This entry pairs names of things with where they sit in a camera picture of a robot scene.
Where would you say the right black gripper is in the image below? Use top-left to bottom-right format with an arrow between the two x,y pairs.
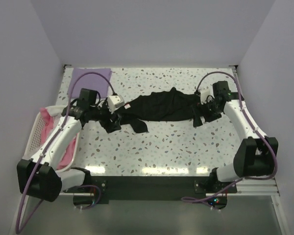
191,98 -> 221,127

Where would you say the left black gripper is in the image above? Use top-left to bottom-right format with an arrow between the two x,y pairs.
90,99 -> 121,132

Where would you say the black t shirt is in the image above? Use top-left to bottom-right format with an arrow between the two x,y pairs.
115,87 -> 203,133

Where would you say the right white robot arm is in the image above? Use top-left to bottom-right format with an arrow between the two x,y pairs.
198,81 -> 278,192

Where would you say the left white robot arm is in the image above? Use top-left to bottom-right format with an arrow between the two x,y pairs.
17,89 -> 124,202

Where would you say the folded purple t shirt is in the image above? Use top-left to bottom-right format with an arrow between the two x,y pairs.
67,68 -> 112,99

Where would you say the white t shirt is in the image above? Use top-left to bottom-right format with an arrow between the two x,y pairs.
46,105 -> 66,117

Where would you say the pink t shirt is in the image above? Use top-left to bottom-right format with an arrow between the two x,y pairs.
40,108 -> 77,172

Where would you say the white laundry basket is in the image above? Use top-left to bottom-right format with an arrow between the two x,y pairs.
24,112 -> 79,173

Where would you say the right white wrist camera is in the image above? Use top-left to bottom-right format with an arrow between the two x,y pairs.
200,89 -> 214,104

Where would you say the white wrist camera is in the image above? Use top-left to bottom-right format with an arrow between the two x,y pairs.
107,95 -> 125,113
200,89 -> 214,104

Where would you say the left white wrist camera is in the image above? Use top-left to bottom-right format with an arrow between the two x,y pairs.
107,95 -> 125,113

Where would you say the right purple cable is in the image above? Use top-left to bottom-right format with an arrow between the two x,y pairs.
181,70 -> 277,204

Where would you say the purple cable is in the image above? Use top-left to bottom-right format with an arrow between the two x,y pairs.
181,70 -> 277,204
15,71 -> 118,234

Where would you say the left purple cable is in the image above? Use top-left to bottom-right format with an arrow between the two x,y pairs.
15,71 -> 118,234

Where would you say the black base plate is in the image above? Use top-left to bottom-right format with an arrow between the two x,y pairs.
65,173 -> 237,210

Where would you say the aluminium frame rail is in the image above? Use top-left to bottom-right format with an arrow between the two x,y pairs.
236,179 -> 279,196

